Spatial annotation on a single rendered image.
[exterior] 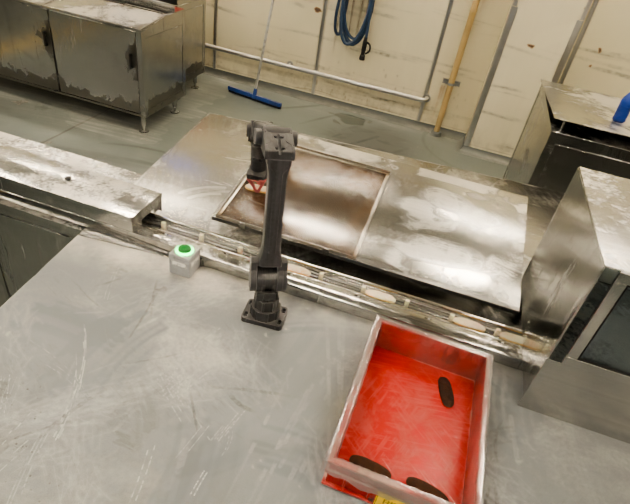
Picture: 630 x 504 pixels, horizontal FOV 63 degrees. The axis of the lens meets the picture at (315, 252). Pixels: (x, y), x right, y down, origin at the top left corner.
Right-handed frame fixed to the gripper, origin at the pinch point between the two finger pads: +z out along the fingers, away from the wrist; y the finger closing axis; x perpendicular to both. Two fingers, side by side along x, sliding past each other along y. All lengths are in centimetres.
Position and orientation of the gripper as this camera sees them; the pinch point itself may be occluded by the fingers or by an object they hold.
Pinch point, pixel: (258, 187)
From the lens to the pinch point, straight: 188.3
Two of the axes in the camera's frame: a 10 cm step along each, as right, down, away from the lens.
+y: -2.0, 7.0, -6.9
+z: -0.9, 6.8, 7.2
